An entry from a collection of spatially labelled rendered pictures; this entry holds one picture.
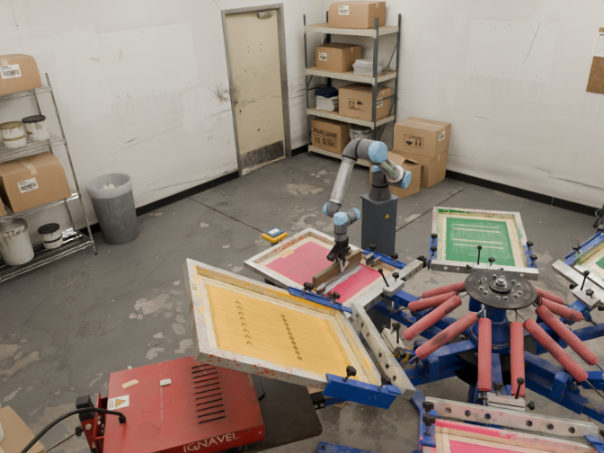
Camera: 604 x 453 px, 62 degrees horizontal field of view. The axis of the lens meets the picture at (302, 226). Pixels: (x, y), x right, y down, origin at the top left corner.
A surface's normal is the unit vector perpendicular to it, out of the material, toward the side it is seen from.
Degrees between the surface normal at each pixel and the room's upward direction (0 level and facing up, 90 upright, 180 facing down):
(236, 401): 0
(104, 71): 90
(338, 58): 89
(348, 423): 0
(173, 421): 0
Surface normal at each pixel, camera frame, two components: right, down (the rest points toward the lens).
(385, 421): -0.04, -0.88
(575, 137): -0.70, 0.36
